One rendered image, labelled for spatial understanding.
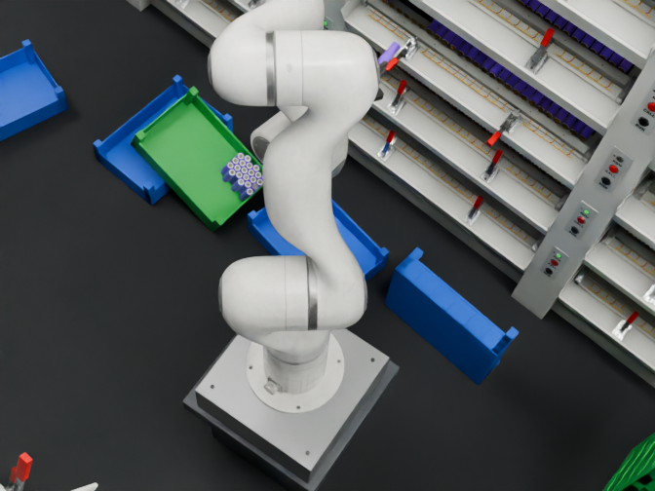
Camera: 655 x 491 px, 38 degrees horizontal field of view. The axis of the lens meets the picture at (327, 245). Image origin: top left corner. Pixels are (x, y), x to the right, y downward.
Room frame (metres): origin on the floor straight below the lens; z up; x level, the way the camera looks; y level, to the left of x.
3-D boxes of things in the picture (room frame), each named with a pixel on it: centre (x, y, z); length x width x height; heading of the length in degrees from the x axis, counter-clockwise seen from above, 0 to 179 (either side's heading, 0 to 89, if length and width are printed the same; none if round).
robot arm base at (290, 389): (0.64, 0.03, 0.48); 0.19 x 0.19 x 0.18
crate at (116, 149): (1.33, 0.46, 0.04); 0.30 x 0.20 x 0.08; 147
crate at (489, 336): (0.92, -0.30, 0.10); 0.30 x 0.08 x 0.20; 54
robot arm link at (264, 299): (0.62, 0.07, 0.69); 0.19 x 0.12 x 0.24; 100
